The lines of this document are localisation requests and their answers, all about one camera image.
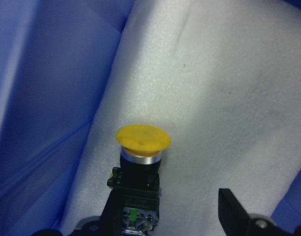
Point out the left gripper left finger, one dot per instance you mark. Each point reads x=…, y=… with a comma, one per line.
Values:
x=112, y=216

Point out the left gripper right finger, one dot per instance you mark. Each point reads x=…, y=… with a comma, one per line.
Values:
x=232, y=216

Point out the yellow mushroom push button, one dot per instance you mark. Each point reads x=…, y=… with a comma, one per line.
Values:
x=137, y=178

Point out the white foam pad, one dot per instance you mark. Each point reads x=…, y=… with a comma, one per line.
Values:
x=223, y=79

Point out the blue source bin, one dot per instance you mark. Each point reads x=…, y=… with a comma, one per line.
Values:
x=56, y=57

